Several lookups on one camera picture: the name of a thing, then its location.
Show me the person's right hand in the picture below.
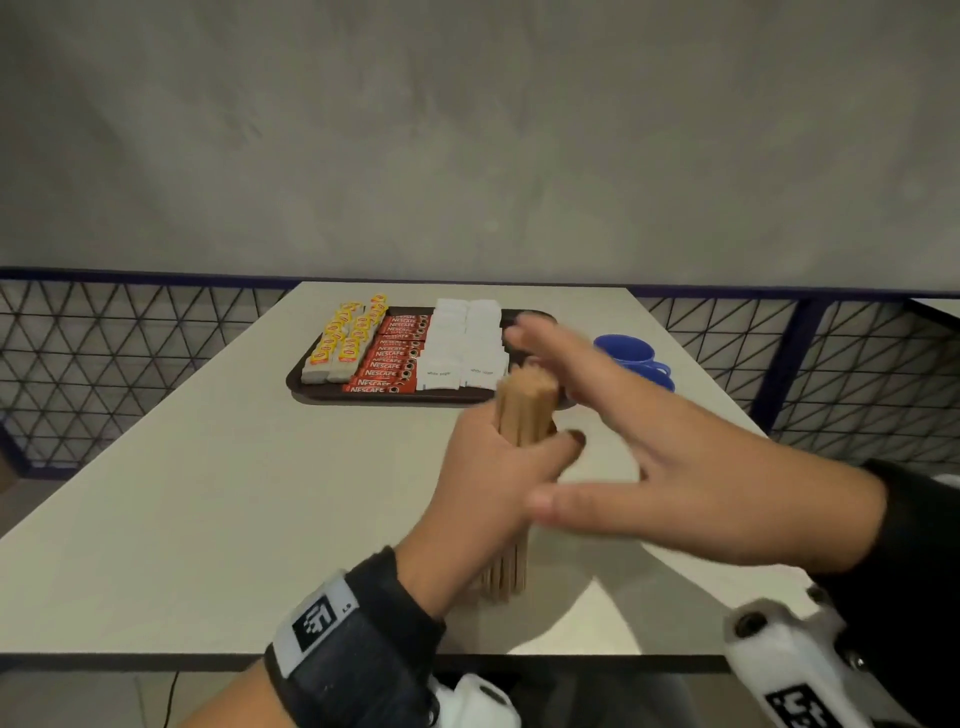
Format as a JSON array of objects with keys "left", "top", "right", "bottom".
[{"left": 503, "top": 313, "right": 890, "bottom": 577}]

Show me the person's left hand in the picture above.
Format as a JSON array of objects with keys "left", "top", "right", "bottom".
[{"left": 395, "top": 401, "right": 588, "bottom": 620}]

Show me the pile of wooden stirrers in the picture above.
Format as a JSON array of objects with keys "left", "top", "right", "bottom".
[{"left": 479, "top": 362, "right": 562, "bottom": 605}]

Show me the row of white sugar packets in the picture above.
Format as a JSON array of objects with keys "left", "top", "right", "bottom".
[
  {"left": 414, "top": 298, "right": 470, "bottom": 393},
  {"left": 459, "top": 298, "right": 511, "bottom": 391}
]

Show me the row of red Nescafe sachets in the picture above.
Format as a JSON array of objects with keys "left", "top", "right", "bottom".
[{"left": 342, "top": 313, "right": 433, "bottom": 395}]

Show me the brown plastic tray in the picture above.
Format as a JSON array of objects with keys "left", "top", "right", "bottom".
[{"left": 286, "top": 305, "right": 579, "bottom": 410}]

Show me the person's left forearm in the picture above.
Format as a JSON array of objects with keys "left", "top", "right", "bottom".
[{"left": 179, "top": 659, "right": 298, "bottom": 728}]

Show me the white side table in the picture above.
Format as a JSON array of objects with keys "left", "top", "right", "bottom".
[{"left": 903, "top": 297, "right": 960, "bottom": 331}]

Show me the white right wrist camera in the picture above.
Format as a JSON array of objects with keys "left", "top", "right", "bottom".
[{"left": 723, "top": 592, "right": 924, "bottom": 728}]

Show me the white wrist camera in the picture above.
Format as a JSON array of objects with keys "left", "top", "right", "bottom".
[
  {"left": 427, "top": 672, "right": 523, "bottom": 728},
  {"left": 723, "top": 592, "right": 924, "bottom": 728}
]

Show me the black left wrist strap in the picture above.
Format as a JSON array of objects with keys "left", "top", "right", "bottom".
[{"left": 263, "top": 545, "right": 448, "bottom": 728}]

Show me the black wrist strap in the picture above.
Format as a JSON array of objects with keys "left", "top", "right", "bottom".
[
  {"left": 263, "top": 545, "right": 448, "bottom": 728},
  {"left": 813, "top": 458, "right": 960, "bottom": 728}
]

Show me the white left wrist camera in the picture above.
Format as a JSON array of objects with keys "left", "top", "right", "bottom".
[{"left": 427, "top": 672, "right": 523, "bottom": 728}]

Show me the black right wrist strap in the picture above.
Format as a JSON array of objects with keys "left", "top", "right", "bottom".
[{"left": 813, "top": 458, "right": 960, "bottom": 728}]

